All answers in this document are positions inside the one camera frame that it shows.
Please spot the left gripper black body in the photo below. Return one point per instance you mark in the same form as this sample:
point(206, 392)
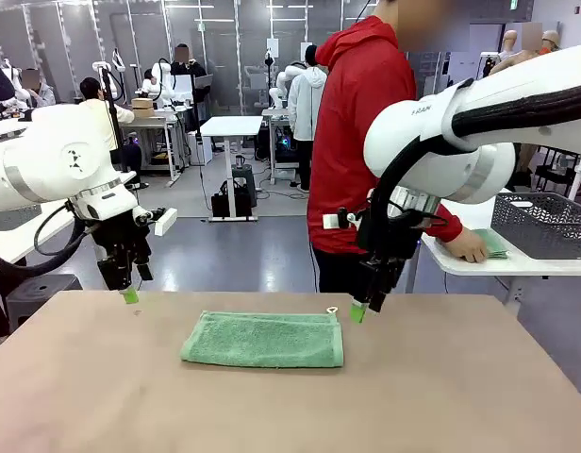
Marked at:
point(121, 240)

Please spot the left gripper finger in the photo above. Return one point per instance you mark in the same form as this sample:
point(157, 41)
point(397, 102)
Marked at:
point(116, 273)
point(144, 272)

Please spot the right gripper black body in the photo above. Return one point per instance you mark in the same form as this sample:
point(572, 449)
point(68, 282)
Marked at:
point(403, 236)

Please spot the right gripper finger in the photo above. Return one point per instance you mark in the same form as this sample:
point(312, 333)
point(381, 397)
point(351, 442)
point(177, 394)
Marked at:
point(382, 288)
point(358, 312)

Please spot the green terry towel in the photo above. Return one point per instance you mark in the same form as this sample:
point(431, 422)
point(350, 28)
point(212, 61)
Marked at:
point(262, 340)
point(497, 245)

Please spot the gray woven plastic basket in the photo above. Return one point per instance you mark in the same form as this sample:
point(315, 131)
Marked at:
point(7, 218)
point(540, 226)

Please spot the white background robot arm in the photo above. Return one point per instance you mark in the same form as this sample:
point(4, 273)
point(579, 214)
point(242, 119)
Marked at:
point(281, 82)
point(165, 80)

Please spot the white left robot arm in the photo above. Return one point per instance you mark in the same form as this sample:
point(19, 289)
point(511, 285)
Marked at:
point(45, 156)

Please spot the person's right hand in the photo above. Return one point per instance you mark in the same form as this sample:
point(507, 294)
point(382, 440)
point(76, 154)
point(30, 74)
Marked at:
point(467, 247)

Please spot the dark gray plastic stool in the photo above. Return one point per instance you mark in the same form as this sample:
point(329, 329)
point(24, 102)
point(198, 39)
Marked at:
point(36, 292)

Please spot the black bag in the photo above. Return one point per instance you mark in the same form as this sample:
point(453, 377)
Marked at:
point(222, 203)

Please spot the person in red jacket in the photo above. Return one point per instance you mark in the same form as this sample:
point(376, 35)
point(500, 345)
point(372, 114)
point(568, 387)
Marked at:
point(356, 141)

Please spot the white side table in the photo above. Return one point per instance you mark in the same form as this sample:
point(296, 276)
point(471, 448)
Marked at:
point(12, 238)
point(507, 266)

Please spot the gray work desk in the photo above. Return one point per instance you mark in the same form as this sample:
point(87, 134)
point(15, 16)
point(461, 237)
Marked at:
point(149, 122)

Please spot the cardboard box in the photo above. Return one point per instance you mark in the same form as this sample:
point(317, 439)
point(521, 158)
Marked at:
point(142, 103)
point(143, 112)

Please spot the black tripod stand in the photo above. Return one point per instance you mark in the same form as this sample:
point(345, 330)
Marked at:
point(110, 101)

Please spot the seated person in cream shirt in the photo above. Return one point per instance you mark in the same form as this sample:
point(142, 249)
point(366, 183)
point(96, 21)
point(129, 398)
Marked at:
point(90, 87)

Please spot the white standing desk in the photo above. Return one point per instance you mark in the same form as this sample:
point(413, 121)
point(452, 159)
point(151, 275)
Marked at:
point(231, 125)

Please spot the seated person in gray hoodie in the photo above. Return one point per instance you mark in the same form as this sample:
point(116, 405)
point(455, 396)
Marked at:
point(45, 96)

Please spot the person in white jacket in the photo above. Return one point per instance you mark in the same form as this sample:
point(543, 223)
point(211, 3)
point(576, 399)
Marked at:
point(304, 104)

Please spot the black rolling cart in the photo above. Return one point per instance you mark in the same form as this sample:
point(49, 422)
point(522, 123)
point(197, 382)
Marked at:
point(559, 177)

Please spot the person in black top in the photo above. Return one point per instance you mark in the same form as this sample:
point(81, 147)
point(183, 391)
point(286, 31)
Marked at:
point(182, 71)

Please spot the white mannequin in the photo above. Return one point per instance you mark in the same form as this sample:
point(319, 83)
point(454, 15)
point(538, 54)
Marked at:
point(509, 42)

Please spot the mannequin with hat and orange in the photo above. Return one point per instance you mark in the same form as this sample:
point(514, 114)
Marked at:
point(552, 38)

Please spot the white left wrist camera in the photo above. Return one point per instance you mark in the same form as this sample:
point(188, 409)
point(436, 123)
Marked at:
point(165, 222)

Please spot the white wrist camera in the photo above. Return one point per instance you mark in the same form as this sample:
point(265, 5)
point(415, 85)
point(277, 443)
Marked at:
point(165, 222)
point(333, 222)

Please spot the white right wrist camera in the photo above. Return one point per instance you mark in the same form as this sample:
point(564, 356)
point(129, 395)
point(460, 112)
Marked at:
point(333, 222)

